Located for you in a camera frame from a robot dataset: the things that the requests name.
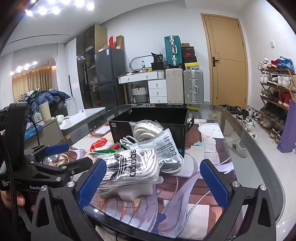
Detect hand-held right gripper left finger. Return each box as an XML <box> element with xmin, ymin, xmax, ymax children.
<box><xmin>31</xmin><ymin>159</ymin><xmax>109</xmax><ymax>241</ymax></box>

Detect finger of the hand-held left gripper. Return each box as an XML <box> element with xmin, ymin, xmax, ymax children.
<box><xmin>30</xmin><ymin>157</ymin><xmax>94</xmax><ymax>183</ymax></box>
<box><xmin>23</xmin><ymin>143</ymin><xmax>70</xmax><ymax>161</ymax></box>

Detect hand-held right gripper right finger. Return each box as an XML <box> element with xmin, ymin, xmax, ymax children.
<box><xmin>199</xmin><ymin>159</ymin><xmax>277</xmax><ymax>241</ymax></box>

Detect red green snack packet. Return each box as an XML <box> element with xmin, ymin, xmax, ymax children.
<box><xmin>90</xmin><ymin>138</ymin><xmax>121</xmax><ymax>154</ymax></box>

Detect adidas bagged white cables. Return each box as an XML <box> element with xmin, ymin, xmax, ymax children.
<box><xmin>92</xmin><ymin>148</ymin><xmax>163</xmax><ymax>193</ymax></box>

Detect translucent printed plastic bag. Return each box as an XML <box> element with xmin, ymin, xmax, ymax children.
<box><xmin>148</xmin><ymin>128</ymin><xmax>185</xmax><ymax>173</ymax></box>

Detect black cardboard box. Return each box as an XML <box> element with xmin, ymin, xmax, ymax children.
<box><xmin>108</xmin><ymin>107</ymin><xmax>195</xmax><ymax>145</ymax></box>

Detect person's left hand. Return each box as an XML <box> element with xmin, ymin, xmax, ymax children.
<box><xmin>1</xmin><ymin>190</ymin><xmax>36</xmax><ymax>213</ymax></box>

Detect printed desk mat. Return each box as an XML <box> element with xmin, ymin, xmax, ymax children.
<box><xmin>44</xmin><ymin>123</ymin><xmax>243</xmax><ymax>241</ymax></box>

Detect cream plastic cup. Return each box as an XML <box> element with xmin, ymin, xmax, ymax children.
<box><xmin>38</xmin><ymin>102</ymin><xmax>52</xmax><ymax>122</ymax></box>

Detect white side table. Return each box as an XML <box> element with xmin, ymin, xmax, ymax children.
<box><xmin>58</xmin><ymin>107</ymin><xmax>107</xmax><ymax>137</ymax></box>

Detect white air purifier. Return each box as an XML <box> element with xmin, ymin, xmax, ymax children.
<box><xmin>65</xmin><ymin>97</ymin><xmax>75</xmax><ymax>115</ymax></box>

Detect white sneaker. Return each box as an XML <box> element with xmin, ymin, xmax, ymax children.
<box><xmin>225</xmin><ymin>137</ymin><xmax>248</xmax><ymax>158</ymax></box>

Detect blue down jacket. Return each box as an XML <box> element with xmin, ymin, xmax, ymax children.
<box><xmin>28</xmin><ymin>90</ymin><xmax>71</xmax><ymax>116</ymax></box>

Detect beige curtains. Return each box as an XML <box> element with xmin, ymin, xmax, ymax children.
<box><xmin>11</xmin><ymin>67</ymin><xmax>52</xmax><ymax>96</ymax></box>

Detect pile of shoes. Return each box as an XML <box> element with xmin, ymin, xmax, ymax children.
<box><xmin>220</xmin><ymin>104</ymin><xmax>263</xmax><ymax>139</ymax></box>

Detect white wardrobe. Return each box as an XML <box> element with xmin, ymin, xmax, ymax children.
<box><xmin>65</xmin><ymin>37</ymin><xmax>78</xmax><ymax>100</ymax></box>

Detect dark glass cabinet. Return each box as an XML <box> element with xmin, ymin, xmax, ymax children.
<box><xmin>76</xmin><ymin>24</ymin><xmax>108</xmax><ymax>109</ymax></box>

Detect dark grey refrigerator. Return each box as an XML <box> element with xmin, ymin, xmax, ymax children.
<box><xmin>94</xmin><ymin>47</ymin><xmax>126</xmax><ymax>112</ymax></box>

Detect purple hanging bag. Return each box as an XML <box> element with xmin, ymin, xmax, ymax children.
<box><xmin>277</xmin><ymin>100</ymin><xmax>296</xmax><ymax>153</ymax></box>

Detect wicker basket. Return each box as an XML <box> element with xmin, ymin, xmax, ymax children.
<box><xmin>131</xmin><ymin>86</ymin><xmax>148</xmax><ymax>103</ymax></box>

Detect silver suitcase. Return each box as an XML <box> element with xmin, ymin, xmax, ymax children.
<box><xmin>183</xmin><ymin>69</ymin><xmax>204</xmax><ymax>105</ymax></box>

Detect beige suitcase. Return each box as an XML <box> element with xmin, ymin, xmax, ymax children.
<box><xmin>165</xmin><ymin>68</ymin><xmax>185</xmax><ymax>105</ymax></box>

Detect white dresser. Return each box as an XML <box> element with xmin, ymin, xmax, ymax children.
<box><xmin>117</xmin><ymin>71</ymin><xmax>168</xmax><ymax>105</ymax></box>

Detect wooden door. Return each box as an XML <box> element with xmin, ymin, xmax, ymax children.
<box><xmin>201</xmin><ymin>13</ymin><xmax>249</xmax><ymax>108</ymax></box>

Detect rounded vanity mirror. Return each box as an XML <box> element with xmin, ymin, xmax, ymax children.
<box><xmin>129</xmin><ymin>56</ymin><xmax>154</xmax><ymax>71</ymax></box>

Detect wooden shoe rack with shoes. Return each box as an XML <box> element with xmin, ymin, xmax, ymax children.
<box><xmin>258</xmin><ymin>56</ymin><xmax>296</xmax><ymax>143</ymax></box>

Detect dark shoe box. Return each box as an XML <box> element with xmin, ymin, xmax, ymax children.
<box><xmin>183</xmin><ymin>57</ymin><xmax>199</xmax><ymax>67</ymax></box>

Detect black bag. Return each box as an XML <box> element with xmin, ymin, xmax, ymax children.
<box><xmin>150</xmin><ymin>52</ymin><xmax>165</xmax><ymax>70</ymax></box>

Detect ceiling spotlights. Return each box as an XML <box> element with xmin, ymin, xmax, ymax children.
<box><xmin>25</xmin><ymin>0</ymin><xmax>96</xmax><ymax>16</ymax></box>

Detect teal suitcase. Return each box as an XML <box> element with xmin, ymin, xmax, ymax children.
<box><xmin>164</xmin><ymin>35</ymin><xmax>184</xmax><ymax>69</ymax></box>

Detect black braided cable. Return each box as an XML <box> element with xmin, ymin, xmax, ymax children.
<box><xmin>0</xmin><ymin>134</ymin><xmax>18</xmax><ymax>220</ymax></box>

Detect thin white cable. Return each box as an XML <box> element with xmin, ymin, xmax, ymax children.
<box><xmin>119</xmin><ymin>136</ymin><xmax>144</xmax><ymax>151</ymax></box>

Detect bagged cream flat cable coil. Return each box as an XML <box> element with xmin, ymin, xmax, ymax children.
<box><xmin>129</xmin><ymin>119</ymin><xmax>163</xmax><ymax>141</ymax></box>

